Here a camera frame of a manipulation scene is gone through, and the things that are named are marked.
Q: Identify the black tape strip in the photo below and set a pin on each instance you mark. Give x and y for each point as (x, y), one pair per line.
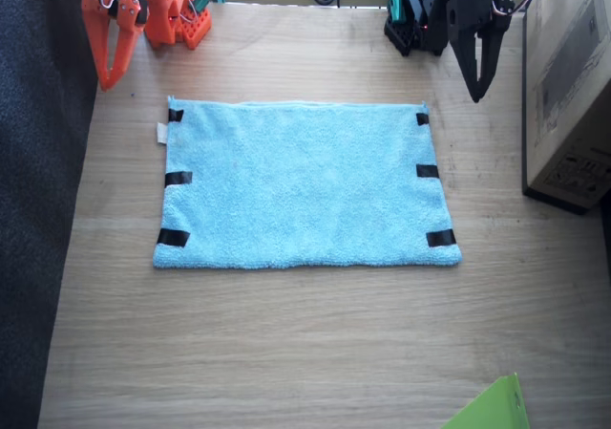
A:
(427, 171)
(173, 238)
(178, 178)
(440, 238)
(175, 115)
(422, 119)

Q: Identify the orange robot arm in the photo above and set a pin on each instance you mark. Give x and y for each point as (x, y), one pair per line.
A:
(164, 23)

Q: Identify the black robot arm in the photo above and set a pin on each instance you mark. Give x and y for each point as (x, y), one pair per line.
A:
(420, 13)

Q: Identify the dark grey fabric sofa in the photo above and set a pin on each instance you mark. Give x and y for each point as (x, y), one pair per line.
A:
(38, 185)

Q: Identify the brown cardboard box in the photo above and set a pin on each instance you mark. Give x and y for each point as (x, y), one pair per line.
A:
(568, 90)

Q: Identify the light blue towel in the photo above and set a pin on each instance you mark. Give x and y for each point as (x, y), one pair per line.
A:
(305, 185)

